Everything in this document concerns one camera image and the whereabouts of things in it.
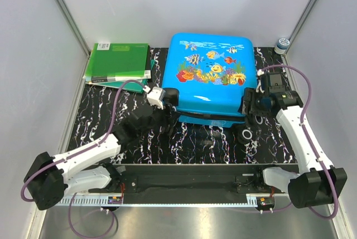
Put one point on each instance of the aluminium frame rail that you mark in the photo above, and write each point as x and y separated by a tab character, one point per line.
73	26

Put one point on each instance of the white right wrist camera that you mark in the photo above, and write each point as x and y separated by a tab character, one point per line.
261	76

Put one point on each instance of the green plastic folder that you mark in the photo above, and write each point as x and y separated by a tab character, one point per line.
118	60

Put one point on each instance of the blue suitcase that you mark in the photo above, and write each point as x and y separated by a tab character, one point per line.
205	78

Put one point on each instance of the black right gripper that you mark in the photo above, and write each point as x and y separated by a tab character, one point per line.
250	94

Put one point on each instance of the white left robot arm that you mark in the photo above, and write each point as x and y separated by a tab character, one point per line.
51	178

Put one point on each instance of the blue capped bottle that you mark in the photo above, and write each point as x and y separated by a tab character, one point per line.
281	46

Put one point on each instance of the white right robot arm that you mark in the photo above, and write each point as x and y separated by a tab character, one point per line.
306	161

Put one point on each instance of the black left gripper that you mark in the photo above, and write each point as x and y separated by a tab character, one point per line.
168	122

